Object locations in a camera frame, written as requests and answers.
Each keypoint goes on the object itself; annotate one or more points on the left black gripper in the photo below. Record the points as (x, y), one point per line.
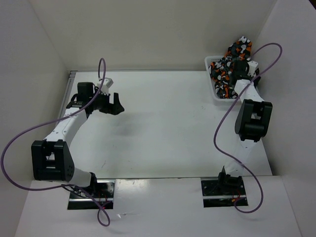
(114, 108)

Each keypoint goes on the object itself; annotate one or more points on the camouflage orange black shorts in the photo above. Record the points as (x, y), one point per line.
(221, 71)

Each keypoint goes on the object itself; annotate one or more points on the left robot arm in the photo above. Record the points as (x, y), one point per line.
(51, 157)

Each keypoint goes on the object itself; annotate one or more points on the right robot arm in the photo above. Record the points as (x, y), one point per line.
(251, 124)

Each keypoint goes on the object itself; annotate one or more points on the white plastic basket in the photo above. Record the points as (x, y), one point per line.
(211, 82)

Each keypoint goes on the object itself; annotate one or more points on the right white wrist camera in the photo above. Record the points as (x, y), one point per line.
(252, 67)

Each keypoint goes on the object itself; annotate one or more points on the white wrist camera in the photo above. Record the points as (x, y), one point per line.
(252, 67)
(105, 85)

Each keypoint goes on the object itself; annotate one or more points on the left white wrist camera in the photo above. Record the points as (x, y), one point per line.
(105, 85)

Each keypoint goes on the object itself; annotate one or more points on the aluminium table edge rail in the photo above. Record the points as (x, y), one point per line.
(66, 96)

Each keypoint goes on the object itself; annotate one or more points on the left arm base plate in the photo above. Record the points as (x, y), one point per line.
(104, 195)

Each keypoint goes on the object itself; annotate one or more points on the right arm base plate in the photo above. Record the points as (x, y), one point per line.
(215, 196)

